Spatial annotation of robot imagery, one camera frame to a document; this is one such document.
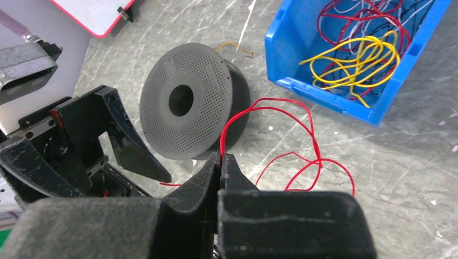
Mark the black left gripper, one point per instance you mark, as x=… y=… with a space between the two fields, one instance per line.
x=61 y=155

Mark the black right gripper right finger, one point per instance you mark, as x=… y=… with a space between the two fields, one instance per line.
x=274 y=224

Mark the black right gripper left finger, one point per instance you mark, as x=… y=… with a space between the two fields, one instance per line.
x=179 y=225

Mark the grey perforated cable spool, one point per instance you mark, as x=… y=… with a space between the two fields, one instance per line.
x=188 y=99

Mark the pink framed whiteboard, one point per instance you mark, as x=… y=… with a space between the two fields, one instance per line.
x=98 y=17

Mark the blue plastic bin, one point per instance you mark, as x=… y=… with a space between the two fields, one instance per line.
x=351 y=57

